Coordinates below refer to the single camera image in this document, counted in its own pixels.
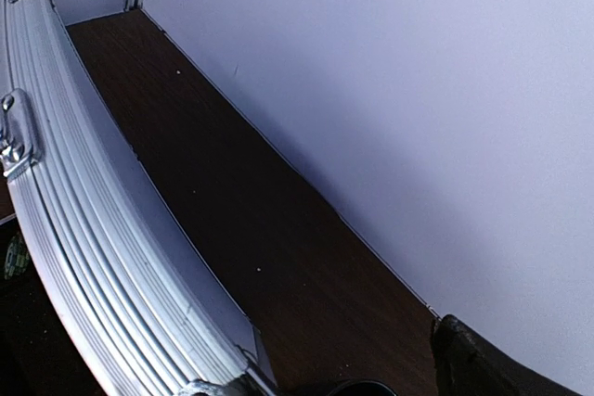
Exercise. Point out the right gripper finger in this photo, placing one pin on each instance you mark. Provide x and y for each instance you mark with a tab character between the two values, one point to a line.
468	364

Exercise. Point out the silver aluminium poker case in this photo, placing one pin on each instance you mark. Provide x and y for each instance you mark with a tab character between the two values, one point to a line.
140	304

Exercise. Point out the green chip stack in case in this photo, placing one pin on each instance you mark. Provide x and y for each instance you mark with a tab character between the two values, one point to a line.
17	257

